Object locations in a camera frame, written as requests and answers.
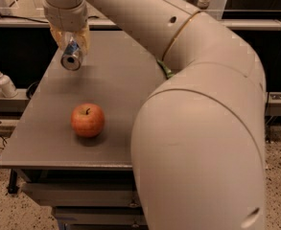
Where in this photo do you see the green chip bag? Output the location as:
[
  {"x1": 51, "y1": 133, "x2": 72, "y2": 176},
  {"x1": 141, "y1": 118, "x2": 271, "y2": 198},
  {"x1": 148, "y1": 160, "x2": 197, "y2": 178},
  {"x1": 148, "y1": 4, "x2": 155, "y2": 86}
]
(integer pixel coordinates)
[{"x1": 156, "y1": 59, "x2": 174, "y2": 79}]

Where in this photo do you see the white pump bottle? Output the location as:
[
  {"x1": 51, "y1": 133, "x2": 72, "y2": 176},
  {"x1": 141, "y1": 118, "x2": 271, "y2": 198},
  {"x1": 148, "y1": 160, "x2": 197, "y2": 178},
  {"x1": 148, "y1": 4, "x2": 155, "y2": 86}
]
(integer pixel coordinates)
[{"x1": 0, "y1": 71, "x2": 17, "y2": 98}]

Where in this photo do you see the upper grey drawer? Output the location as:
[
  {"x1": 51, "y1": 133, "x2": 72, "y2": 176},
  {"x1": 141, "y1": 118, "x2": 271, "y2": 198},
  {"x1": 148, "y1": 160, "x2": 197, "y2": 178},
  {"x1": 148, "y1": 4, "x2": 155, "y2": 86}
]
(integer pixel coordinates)
[{"x1": 22, "y1": 183, "x2": 140, "y2": 208}]

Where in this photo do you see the grey drawer cabinet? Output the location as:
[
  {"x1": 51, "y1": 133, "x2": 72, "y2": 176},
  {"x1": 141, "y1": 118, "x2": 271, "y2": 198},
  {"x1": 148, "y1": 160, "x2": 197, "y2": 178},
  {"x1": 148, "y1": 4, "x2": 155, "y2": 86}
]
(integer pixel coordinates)
[{"x1": 0, "y1": 31, "x2": 166, "y2": 230}]

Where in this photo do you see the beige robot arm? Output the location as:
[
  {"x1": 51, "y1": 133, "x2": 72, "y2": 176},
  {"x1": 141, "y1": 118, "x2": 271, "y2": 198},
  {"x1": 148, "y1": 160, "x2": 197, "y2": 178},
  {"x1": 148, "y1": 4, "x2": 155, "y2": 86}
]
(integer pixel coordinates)
[{"x1": 44, "y1": 0, "x2": 266, "y2": 230}]

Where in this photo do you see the red apple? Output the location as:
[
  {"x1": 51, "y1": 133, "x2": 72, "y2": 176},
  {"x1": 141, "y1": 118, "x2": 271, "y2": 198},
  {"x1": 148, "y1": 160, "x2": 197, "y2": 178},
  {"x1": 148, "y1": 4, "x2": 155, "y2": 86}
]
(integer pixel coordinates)
[{"x1": 71, "y1": 103, "x2": 105, "y2": 138}]

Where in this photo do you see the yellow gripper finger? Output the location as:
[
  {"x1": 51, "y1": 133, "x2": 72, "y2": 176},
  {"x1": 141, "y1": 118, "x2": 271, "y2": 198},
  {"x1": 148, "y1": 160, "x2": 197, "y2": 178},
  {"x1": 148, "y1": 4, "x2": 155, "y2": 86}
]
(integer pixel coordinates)
[
  {"x1": 50, "y1": 25, "x2": 70, "y2": 51},
  {"x1": 74, "y1": 25, "x2": 90, "y2": 55}
]

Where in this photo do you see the black cable on shelf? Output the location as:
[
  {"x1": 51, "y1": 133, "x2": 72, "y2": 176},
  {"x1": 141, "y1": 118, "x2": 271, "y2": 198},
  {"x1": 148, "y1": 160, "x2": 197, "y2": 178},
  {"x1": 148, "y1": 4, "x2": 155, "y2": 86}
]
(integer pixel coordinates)
[{"x1": 0, "y1": 14, "x2": 50, "y2": 25}]

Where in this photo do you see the blue silver redbull can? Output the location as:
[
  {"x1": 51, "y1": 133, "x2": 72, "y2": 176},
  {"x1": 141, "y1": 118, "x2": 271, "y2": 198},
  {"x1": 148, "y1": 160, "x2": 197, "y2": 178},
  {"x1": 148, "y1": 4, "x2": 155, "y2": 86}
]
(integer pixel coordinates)
[{"x1": 60, "y1": 39, "x2": 83, "y2": 71}]

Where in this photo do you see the lower grey drawer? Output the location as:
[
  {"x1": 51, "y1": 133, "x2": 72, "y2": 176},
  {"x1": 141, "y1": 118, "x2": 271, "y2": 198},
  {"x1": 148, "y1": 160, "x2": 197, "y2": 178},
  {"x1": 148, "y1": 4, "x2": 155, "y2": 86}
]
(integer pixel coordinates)
[{"x1": 52, "y1": 207, "x2": 147, "y2": 226}]

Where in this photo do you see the grey drawer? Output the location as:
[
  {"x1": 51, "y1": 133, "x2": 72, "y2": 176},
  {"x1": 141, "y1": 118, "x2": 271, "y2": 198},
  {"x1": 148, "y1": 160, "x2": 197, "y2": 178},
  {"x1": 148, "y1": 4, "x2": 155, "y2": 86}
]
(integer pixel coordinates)
[
  {"x1": 22, "y1": 183, "x2": 140, "y2": 208},
  {"x1": 52, "y1": 207, "x2": 147, "y2": 226}
]

